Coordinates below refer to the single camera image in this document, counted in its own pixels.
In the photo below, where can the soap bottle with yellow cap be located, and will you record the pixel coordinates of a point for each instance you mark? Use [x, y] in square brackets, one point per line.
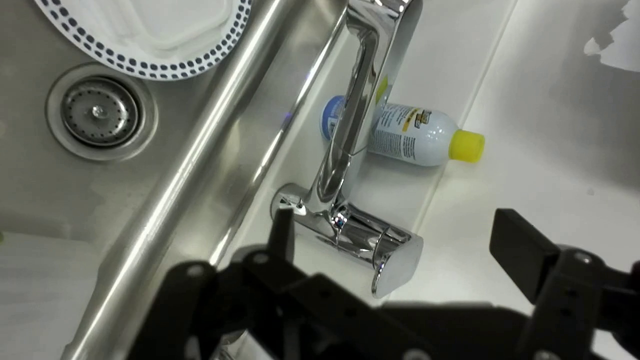
[420, 137]

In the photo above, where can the stainless steel sink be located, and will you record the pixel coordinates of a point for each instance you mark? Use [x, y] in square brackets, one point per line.
[40, 193]

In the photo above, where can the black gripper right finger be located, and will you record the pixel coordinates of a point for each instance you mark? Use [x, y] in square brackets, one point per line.
[572, 300]

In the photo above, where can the round sink drain strainer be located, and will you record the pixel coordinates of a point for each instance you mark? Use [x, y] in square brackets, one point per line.
[100, 112]

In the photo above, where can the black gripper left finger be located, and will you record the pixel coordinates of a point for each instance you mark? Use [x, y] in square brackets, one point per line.
[220, 313]

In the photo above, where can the chrome sink tap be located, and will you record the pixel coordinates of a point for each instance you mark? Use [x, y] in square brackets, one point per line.
[362, 101]

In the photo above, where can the white plate with blue dots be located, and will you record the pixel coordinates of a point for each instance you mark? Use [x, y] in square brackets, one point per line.
[220, 46]

